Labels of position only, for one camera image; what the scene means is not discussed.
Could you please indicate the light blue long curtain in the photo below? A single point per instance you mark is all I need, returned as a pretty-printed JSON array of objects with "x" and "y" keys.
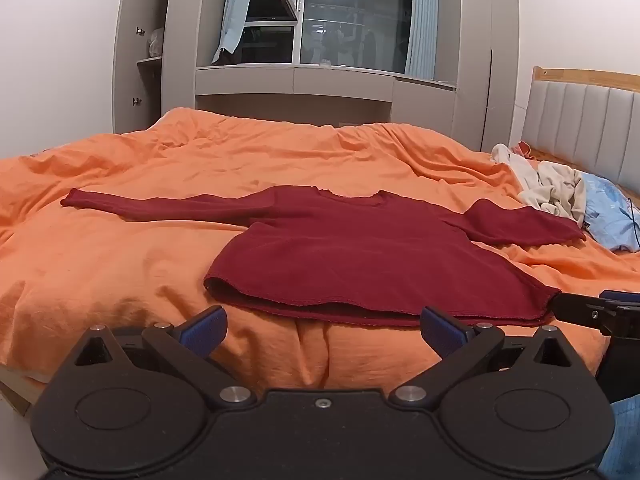
[{"x": 422, "y": 20}]

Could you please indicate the cream crumpled cloth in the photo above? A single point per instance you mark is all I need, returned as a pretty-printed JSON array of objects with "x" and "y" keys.
[{"x": 550, "y": 187}]

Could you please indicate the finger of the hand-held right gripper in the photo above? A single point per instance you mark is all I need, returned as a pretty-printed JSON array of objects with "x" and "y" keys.
[
  {"x": 622, "y": 296},
  {"x": 580, "y": 312}
]

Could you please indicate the orange blanket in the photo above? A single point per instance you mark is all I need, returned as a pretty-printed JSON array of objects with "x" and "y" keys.
[{"x": 150, "y": 260}]

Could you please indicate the grey built-in wardrobe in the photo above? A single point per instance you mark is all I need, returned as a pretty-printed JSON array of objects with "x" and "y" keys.
[{"x": 475, "y": 60}]

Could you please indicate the dark red long-sleeved sweater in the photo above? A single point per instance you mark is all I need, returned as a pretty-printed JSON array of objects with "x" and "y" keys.
[{"x": 350, "y": 260}]

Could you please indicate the person's leg in jeans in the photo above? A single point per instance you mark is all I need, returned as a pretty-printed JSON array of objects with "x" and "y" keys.
[{"x": 622, "y": 440}]

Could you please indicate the grey padded bed headboard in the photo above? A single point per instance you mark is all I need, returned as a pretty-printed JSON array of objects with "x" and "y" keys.
[{"x": 590, "y": 120}]

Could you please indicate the orange patterned cloth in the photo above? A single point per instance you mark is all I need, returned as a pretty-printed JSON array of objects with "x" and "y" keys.
[{"x": 526, "y": 150}]

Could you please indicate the window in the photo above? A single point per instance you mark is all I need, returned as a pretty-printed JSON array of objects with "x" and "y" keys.
[{"x": 350, "y": 15}]

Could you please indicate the wooden bed frame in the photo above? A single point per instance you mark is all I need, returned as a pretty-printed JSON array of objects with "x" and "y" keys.
[{"x": 20, "y": 390}]

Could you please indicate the light blue short curtain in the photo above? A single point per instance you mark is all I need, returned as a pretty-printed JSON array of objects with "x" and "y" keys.
[{"x": 235, "y": 5}]

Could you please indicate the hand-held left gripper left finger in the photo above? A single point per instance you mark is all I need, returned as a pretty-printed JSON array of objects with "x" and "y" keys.
[{"x": 205, "y": 329}]

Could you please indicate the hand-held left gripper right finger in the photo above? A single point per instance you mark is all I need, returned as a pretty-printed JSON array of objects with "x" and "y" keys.
[{"x": 440, "y": 331}]

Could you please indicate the clear plastic bag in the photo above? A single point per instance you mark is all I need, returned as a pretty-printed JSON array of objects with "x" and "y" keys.
[{"x": 156, "y": 42}]

